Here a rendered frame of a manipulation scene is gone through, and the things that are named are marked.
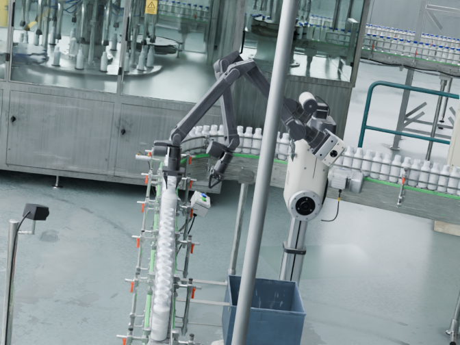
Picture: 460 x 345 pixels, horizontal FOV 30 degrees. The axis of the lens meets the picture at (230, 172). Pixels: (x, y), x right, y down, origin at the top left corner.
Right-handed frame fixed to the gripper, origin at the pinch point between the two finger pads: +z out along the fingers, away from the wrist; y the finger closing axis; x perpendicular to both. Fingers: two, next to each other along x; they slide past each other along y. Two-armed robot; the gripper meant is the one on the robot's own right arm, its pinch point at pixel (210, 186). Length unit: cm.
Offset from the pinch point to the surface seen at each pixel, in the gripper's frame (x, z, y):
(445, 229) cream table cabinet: 260, 26, -306
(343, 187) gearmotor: 91, -10, -97
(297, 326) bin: 46, 15, 81
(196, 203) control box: -2.5, 9.7, 3.7
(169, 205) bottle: -18.0, 7.5, 30.9
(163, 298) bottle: -18, 9, 125
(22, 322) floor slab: -48, 144, -66
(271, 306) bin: 41, 24, 51
